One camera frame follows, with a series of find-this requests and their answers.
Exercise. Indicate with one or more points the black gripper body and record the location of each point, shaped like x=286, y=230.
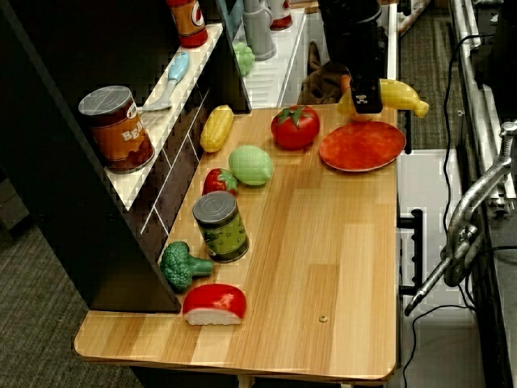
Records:
x=363, y=68

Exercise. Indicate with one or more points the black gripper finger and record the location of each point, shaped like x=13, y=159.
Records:
x=368, y=99

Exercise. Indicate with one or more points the yellow toy banana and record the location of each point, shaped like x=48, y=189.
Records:
x=400, y=97

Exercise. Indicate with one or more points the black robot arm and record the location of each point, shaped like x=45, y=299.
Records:
x=351, y=28

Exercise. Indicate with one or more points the orange red toy plate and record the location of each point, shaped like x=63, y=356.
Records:
x=359, y=147

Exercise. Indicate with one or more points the white toy sink basin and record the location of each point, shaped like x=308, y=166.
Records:
x=391, y=60

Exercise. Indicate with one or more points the brown cloth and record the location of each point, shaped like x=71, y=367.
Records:
x=319, y=87

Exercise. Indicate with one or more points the red toy tomato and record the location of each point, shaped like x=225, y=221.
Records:
x=295, y=129

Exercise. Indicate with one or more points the red and white toy can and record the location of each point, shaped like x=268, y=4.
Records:
x=280, y=16

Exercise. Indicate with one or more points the green toy grapes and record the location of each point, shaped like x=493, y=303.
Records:
x=244, y=58

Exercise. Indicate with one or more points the light green toy lime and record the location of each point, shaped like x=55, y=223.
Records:
x=250, y=165

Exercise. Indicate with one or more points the black equipment block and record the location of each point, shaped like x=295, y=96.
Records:
x=501, y=48

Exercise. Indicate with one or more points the yellow toy corn cob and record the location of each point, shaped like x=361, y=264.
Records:
x=217, y=129

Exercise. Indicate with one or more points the red toy strawberry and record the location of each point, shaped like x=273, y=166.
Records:
x=214, y=184

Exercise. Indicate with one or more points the orange red soup can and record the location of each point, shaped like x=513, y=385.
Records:
x=187, y=22

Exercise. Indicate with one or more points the green label toy can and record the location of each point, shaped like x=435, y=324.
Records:
x=222, y=230

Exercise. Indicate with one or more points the green toy broccoli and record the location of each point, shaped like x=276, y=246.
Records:
x=177, y=264

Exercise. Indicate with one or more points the brown beans toy can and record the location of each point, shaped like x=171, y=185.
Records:
x=117, y=133

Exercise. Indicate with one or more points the red and white toy sushi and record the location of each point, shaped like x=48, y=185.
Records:
x=214, y=301

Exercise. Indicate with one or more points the black toy kitchen cabinet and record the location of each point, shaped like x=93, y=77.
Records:
x=60, y=202

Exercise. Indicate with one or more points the aluminium frame rail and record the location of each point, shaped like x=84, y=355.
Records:
x=474, y=101

